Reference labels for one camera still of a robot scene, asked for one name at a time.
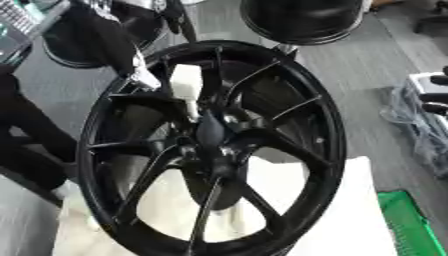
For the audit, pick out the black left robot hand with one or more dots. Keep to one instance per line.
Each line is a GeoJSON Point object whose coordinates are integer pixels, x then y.
{"type": "Point", "coordinates": [149, 108]}

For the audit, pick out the white pin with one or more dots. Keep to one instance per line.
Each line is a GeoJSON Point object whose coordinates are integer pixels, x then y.
{"type": "Point", "coordinates": [185, 81]}

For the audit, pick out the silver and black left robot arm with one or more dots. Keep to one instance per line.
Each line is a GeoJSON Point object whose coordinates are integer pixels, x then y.
{"type": "Point", "coordinates": [93, 30]}

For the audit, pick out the black spoked wheel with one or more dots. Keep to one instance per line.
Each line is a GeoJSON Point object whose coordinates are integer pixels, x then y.
{"type": "Point", "coordinates": [303, 156]}

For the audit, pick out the person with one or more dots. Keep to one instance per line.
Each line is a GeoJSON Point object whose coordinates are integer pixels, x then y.
{"type": "Point", "coordinates": [29, 133]}

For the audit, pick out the white padding sheet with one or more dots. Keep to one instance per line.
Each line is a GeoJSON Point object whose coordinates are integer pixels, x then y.
{"type": "Point", "coordinates": [350, 213]}

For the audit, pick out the green plastic crate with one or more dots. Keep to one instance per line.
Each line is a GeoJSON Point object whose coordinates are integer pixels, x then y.
{"type": "Point", "coordinates": [408, 220]}

